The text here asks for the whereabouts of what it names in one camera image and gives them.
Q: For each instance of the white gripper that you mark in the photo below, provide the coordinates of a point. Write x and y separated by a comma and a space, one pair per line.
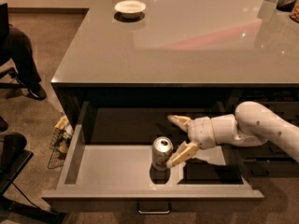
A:
202, 133

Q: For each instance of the silver 7up soda can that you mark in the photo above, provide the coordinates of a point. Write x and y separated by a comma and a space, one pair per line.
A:
162, 149

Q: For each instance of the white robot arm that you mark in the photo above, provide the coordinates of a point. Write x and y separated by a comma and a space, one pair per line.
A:
251, 125

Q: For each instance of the dark side drawer unit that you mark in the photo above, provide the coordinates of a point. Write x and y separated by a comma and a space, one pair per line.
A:
267, 160

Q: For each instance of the open grey top drawer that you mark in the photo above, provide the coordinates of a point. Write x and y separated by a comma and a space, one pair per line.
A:
108, 166

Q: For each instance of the grey counter cabinet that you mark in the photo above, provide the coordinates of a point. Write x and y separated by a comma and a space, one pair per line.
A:
189, 43

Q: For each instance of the white ceramic bowl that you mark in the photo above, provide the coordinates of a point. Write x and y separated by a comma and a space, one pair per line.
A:
130, 9

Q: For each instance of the black office chair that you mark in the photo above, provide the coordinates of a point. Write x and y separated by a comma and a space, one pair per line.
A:
13, 158

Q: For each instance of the seated person dark trousers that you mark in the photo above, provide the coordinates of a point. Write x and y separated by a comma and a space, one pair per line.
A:
16, 46

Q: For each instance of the metal drawer handle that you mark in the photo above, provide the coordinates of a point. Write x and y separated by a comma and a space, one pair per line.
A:
153, 208

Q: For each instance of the wire waste basket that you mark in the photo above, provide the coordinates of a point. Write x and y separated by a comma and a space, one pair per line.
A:
60, 142

